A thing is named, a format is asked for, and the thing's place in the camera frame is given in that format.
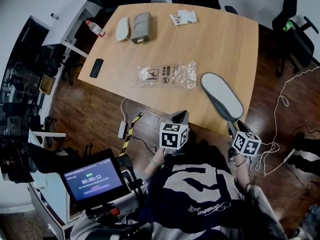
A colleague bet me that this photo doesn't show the person's right forearm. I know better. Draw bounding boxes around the person's right forearm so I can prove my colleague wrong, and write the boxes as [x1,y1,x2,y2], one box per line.
[234,155,253,188]

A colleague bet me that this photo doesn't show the person's left forearm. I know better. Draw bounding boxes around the person's left forearm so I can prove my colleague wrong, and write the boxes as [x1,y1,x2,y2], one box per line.
[144,147,166,178]

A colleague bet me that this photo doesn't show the long white desk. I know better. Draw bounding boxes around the long white desk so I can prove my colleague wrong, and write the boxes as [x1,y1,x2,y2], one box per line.
[40,0,104,59]

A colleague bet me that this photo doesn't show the black monitor with timer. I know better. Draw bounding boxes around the black monitor with timer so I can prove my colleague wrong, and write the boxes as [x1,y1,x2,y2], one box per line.
[59,147,133,208]

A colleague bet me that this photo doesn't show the grey white slippers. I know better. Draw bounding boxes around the grey white slippers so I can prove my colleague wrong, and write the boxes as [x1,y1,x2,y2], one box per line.
[200,72,245,122]

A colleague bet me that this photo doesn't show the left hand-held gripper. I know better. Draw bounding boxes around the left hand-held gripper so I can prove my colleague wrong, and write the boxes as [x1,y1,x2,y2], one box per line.
[159,110,191,156]

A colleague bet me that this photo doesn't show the white desk with pale top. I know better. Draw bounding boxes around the white desk with pale top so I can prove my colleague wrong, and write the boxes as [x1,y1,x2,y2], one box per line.
[26,128,85,233]

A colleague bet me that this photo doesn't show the brown cardboard box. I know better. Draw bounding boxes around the brown cardboard box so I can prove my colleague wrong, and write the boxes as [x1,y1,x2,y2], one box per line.
[39,74,57,95]

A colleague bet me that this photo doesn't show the clear plastic bag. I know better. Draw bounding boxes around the clear plastic bag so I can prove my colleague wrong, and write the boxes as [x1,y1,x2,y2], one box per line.
[135,60,198,90]

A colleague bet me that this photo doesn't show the black hair tie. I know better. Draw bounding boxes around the black hair tie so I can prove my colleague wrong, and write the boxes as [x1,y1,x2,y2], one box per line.
[234,156,249,168]

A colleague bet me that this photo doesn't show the white power strip cable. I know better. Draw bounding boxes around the white power strip cable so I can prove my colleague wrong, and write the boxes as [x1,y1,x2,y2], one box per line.
[120,97,150,123]

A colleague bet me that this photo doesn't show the yellow black striped cable cover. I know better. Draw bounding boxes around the yellow black striped cable cover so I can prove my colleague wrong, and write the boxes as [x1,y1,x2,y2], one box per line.
[119,111,144,158]

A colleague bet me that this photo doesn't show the person's navy white shirt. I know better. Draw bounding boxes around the person's navy white shirt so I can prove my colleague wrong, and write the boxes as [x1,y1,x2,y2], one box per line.
[70,139,286,240]

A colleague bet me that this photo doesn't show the crumpled white paper wrapper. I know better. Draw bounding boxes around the crumpled white paper wrapper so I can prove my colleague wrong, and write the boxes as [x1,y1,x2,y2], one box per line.
[169,9,198,27]

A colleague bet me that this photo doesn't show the black rig mount red knob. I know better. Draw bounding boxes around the black rig mount red knob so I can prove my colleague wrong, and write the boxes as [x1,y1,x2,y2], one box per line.
[84,154,146,225]

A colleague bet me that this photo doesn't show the small green item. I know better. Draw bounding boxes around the small green item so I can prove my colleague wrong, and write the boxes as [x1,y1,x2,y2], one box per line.
[282,19,294,33]

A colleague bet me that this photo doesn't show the thin black cable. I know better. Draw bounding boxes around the thin black cable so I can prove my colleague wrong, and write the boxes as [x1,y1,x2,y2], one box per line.
[129,135,156,153]

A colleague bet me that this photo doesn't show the grey cardboard box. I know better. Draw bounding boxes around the grey cardboard box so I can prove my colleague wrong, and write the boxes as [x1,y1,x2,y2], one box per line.
[130,11,153,45]

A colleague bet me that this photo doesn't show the long white cable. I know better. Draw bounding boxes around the long white cable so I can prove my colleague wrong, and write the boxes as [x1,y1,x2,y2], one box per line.
[254,65,320,177]

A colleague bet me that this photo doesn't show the red-capped water bottle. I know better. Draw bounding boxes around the red-capped water bottle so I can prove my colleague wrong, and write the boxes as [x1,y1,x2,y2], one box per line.
[85,19,106,38]

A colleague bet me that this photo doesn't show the packaged cream slippers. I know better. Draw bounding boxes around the packaged cream slippers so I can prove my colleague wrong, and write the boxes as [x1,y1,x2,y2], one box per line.
[115,16,131,43]

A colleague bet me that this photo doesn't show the black smartphone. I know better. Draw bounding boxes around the black smartphone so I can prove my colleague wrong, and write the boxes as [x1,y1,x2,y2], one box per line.
[89,58,104,79]

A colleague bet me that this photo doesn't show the white power strip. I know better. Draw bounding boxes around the white power strip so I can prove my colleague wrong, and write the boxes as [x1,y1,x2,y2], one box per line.
[117,120,129,139]

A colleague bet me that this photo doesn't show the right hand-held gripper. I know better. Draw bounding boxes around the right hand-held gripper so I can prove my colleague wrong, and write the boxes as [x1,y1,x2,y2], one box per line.
[226,119,262,163]

